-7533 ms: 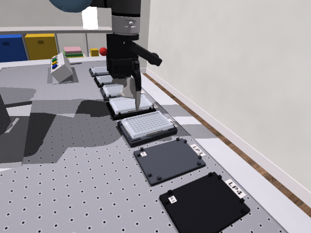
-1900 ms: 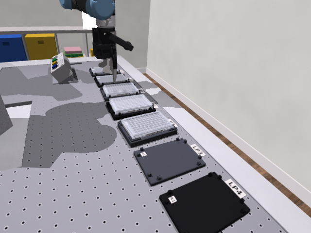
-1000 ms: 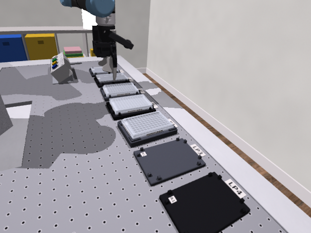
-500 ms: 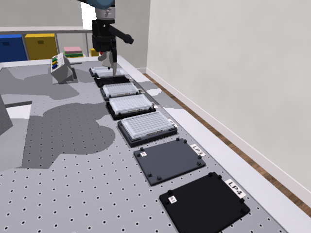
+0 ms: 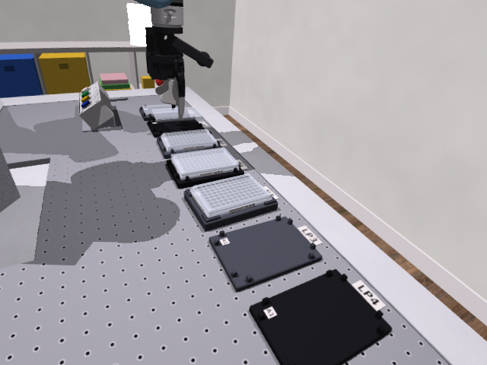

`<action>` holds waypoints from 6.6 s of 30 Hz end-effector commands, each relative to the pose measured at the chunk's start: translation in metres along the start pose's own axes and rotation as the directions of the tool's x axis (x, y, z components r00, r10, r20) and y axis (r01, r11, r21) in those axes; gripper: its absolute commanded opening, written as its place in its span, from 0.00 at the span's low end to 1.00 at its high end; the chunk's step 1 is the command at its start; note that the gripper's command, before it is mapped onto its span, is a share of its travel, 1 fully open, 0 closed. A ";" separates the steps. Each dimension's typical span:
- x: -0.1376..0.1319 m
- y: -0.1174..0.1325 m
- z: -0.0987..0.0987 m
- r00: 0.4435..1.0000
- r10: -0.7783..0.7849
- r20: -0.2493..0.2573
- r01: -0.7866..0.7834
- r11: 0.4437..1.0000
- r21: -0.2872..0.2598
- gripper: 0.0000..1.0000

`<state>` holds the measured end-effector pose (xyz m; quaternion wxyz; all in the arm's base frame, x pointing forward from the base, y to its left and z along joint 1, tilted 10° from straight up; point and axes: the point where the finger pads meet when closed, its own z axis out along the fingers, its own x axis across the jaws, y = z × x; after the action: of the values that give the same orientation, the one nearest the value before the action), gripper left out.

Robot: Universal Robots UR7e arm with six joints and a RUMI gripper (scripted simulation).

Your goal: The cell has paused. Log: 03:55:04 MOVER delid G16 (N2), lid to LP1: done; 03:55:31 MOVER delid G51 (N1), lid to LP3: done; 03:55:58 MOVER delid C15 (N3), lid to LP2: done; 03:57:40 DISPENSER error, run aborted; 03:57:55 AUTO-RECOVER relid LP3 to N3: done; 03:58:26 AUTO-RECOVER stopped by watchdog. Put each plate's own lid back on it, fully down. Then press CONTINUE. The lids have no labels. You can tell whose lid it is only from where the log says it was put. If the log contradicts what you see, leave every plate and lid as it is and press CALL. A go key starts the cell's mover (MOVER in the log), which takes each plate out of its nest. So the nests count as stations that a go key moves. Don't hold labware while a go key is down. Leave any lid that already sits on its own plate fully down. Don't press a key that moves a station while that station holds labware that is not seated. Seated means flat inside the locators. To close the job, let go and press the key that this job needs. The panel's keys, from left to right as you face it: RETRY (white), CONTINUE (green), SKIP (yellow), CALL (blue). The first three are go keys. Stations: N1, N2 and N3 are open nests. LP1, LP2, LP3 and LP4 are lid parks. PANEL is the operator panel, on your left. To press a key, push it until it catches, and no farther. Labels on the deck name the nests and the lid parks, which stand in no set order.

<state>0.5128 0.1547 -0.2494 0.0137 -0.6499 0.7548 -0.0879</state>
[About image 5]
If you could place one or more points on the grey operator panel with coloured keys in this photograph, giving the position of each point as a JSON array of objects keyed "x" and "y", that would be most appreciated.
[{"x": 95, "y": 109}]

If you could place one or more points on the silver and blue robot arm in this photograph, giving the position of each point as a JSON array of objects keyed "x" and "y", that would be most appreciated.
[{"x": 172, "y": 17}]

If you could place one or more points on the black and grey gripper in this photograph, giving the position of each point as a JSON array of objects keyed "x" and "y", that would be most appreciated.
[{"x": 171, "y": 65}]

